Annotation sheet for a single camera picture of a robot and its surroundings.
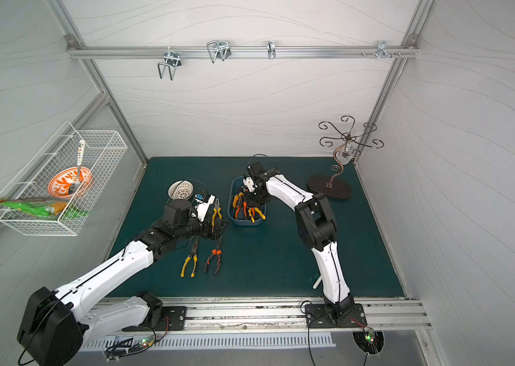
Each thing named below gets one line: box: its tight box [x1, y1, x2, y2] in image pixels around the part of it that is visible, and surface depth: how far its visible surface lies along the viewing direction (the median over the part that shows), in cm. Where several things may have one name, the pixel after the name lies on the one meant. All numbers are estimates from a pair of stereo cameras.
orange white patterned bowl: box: [47, 166, 93, 200], surface depth 68 cm
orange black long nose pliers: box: [204, 238, 223, 276], surface depth 88 cm
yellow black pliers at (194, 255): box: [180, 237, 200, 278], surface depth 87 cm
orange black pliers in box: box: [235, 194, 248, 220], surface depth 98 cm
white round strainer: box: [167, 179, 195, 200], surface depth 106 cm
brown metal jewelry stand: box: [307, 115, 385, 200], surface depth 95 cm
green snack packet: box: [0, 197, 90, 220], surface depth 56 cm
